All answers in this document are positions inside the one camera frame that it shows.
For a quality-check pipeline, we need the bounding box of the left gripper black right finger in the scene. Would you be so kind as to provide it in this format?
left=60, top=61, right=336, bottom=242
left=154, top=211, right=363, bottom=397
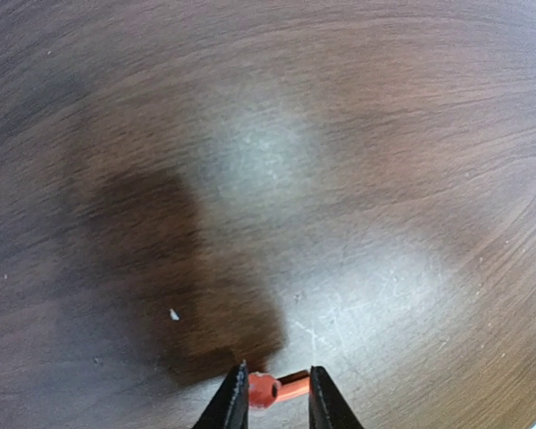
left=308, top=366, right=364, bottom=429

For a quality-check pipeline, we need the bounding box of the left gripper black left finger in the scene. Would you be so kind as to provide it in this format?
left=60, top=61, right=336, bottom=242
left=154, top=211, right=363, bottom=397
left=192, top=361, right=249, bottom=429

